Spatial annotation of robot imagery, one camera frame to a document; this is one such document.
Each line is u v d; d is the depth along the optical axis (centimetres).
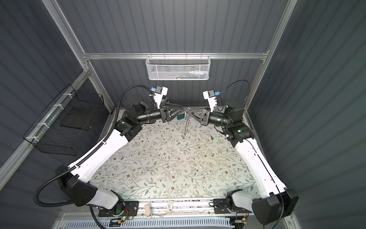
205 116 55
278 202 37
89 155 44
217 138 102
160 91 56
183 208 75
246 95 115
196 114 59
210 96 56
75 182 39
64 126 72
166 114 56
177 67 186
